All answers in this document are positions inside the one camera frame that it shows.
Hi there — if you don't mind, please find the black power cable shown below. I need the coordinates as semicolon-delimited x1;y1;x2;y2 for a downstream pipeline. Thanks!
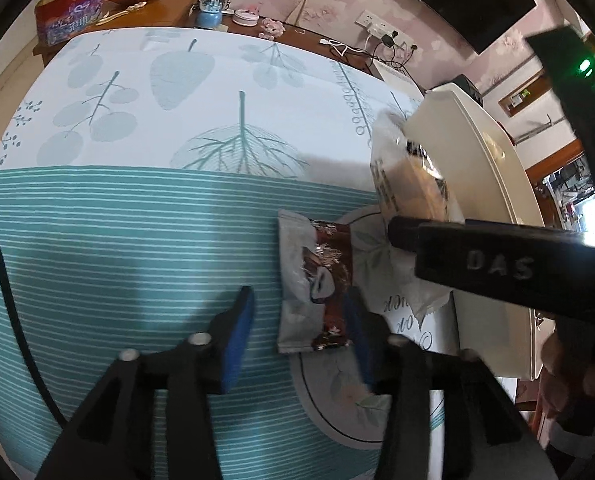
367;30;421;68

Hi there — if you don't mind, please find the metal wall bracket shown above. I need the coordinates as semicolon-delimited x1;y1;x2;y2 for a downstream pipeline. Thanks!
517;114;578;142

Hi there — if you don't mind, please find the red gift box with bag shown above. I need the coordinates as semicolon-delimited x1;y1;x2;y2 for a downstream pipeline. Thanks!
35;0;107;46

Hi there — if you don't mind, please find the blue snow globe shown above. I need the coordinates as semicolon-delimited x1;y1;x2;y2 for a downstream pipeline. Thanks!
195;0;224;30

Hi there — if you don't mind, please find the pink toy figure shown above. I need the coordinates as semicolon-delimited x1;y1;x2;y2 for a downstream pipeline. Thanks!
260;17;286;40

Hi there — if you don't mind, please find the person's right hand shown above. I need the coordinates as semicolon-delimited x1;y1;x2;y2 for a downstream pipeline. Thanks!
540;332;595;411

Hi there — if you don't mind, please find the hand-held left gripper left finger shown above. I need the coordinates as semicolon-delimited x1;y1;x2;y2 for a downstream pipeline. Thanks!
35;286;256;480

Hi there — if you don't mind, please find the black wall television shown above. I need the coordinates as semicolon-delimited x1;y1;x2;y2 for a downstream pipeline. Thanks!
377;0;537;56

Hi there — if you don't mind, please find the cream knobbed stick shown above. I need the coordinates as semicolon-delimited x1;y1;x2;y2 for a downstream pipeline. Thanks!
98;2;148;25

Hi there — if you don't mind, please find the white wall socket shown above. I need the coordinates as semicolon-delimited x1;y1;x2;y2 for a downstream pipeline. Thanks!
355;9;421;53

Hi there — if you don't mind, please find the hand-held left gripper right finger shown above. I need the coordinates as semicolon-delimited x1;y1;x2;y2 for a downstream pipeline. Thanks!
342;287;558;480

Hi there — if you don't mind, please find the cream plastic bin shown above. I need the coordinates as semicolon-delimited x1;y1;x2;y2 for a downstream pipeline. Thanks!
402;82;545;381

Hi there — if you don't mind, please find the thick black cable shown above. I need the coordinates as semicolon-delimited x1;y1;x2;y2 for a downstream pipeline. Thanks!
0;205;66;426

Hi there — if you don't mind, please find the wooden wall niche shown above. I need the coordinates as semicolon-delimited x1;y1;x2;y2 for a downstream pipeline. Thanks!
499;71;553;118

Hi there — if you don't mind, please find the grey and brown snack packet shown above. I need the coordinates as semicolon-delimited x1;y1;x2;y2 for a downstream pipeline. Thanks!
276;210;355;356

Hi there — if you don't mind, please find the dark speaker box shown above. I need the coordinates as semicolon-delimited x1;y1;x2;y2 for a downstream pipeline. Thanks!
450;74;483;106

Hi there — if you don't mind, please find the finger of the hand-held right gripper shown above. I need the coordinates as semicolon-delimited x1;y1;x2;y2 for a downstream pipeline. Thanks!
386;216;595;318

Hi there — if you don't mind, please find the orange cake packet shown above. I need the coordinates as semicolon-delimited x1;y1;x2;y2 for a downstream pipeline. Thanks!
370;110;465;223

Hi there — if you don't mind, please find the wooden cabinet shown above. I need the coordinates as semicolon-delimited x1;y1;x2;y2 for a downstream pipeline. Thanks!
32;0;378;81

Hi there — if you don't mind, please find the white charging cable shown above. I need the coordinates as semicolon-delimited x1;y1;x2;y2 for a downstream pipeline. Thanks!
320;37;368;58

